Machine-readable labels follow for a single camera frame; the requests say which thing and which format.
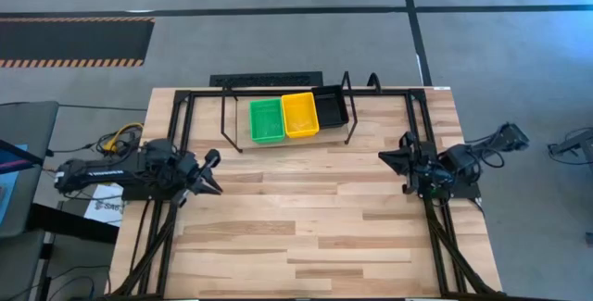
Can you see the black stand base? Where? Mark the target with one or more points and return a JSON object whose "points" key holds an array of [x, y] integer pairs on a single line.
{"points": [[69, 222]]}

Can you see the white printed paper sheet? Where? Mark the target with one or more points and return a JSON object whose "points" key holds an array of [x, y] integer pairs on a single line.
{"points": [[104, 210]]}

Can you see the green plastic basket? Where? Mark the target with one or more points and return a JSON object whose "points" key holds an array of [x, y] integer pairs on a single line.
{"points": [[267, 120]]}

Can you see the yellow plastic basket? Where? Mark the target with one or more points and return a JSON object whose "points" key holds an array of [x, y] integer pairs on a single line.
{"points": [[300, 115]]}

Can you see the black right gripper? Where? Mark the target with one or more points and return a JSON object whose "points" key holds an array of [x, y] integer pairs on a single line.
{"points": [[417, 166]]}

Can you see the black slotted grille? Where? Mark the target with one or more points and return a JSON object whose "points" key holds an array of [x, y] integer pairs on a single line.
{"points": [[268, 79]]}

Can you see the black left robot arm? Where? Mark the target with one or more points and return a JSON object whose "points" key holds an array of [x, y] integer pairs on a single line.
{"points": [[106, 173]]}

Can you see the black aluminium table frame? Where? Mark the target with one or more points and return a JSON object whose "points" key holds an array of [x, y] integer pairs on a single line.
{"points": [[204, 92]]}

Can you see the wooden shelf with black frame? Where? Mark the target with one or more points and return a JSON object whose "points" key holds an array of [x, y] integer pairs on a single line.
{"points": [[243, 129]]}

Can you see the black metal stand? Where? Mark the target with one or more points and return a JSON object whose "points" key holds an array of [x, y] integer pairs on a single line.
{"points": [[576, 143]]}

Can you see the black mat with striped edge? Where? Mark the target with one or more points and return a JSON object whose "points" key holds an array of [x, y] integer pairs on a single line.
{"points": [[69, 41]]}

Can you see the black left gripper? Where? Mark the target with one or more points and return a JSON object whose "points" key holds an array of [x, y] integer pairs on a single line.
{"points": [[197, 171]]}

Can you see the dark monitor with blue screen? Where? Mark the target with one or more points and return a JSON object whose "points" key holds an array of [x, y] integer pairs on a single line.
{"points": [[5, 176]]}

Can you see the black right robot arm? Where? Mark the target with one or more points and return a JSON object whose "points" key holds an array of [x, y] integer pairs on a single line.
{"points": [[463, 162]]}

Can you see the black plastic basket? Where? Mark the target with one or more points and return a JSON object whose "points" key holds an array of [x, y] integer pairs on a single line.
{"points": [[330, 106]]}

